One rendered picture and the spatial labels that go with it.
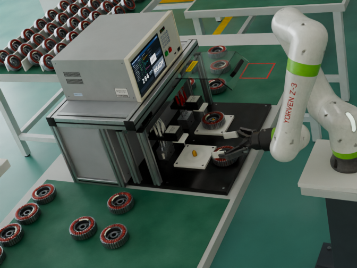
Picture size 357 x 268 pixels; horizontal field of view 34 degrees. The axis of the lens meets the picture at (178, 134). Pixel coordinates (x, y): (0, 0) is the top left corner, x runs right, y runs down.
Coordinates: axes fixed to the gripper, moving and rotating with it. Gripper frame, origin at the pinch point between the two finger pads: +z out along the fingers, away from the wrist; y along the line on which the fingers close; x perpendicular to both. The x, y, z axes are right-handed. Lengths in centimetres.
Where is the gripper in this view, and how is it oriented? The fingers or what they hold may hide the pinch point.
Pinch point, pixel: (220, 145)
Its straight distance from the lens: 248.9
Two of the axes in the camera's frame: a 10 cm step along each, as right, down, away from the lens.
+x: -4.1, -8.0, -4.5
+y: 3.9, -5.9, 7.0
